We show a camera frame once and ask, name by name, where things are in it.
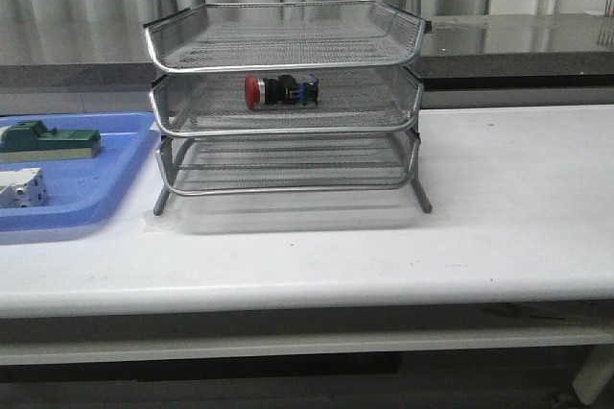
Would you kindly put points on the green terminal block component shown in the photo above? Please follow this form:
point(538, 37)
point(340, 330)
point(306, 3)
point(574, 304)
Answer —
point(32, 140)

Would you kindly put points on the silver mesh tray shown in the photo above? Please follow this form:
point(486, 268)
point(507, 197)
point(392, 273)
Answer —
point(363, 99)
point(195, 167)
point(234, 37)

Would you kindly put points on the red emergency push button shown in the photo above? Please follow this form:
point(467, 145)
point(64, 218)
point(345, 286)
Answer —
point(284, 90)

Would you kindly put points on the blue plastic tray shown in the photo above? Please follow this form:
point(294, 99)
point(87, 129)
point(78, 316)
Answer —
point(81, 191)

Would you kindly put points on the white circuit breaker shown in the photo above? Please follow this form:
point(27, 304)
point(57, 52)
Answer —
point(25, 187)

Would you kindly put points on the grey stone counter ledge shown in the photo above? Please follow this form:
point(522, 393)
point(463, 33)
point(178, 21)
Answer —
point(461, 52)

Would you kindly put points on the grey metal rack frame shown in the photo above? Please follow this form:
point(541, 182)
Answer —
point(287, 97)

